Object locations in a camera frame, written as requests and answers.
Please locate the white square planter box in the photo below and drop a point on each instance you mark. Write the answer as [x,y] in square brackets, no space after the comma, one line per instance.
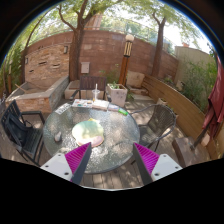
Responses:
[118,93]

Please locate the tree trunk left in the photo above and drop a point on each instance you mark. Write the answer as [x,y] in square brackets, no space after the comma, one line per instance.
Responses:
[77,37]

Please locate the green marker pen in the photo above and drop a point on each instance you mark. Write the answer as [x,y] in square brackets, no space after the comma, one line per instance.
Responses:
[122,111]

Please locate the small remote on table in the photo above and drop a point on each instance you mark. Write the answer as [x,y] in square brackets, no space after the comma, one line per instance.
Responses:
[60,110]

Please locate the round glass patio table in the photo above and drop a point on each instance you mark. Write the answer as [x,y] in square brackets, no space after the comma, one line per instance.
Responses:
[110,133]

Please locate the tree trunk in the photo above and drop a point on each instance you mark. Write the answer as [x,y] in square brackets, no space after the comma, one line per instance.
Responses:
[77,37]
[159,45]

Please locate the clear plastic cup with straw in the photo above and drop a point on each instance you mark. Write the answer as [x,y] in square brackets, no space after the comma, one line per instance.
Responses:
[95,93]

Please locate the dark wooden slat chair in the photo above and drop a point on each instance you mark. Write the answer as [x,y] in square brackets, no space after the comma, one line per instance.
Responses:
[90,83]

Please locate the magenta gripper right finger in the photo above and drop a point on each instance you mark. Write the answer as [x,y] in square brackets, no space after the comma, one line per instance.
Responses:
[152,166]

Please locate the black wicker chair left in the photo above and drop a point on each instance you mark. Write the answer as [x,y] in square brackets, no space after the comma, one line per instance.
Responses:
[26,138]

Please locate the black wicker chair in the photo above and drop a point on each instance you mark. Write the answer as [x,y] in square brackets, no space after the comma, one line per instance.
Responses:
[26,138]
[161,123]

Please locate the red folded patio umbrella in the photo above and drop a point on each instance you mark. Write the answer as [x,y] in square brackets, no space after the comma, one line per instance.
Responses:
[215,113]

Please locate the black wicker chair right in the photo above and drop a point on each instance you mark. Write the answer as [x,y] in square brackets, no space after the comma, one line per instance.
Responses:
[161,123]

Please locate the tree trunk right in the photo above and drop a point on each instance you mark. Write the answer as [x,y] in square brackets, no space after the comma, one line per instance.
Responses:
[159,45]

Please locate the open book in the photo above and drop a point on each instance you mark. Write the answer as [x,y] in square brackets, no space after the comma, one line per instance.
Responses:
[97,104]

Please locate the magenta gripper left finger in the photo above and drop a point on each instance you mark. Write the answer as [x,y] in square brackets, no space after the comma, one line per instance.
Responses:
[70,166]

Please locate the stone planter bench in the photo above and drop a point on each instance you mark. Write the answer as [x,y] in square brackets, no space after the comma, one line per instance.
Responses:
[39,95]

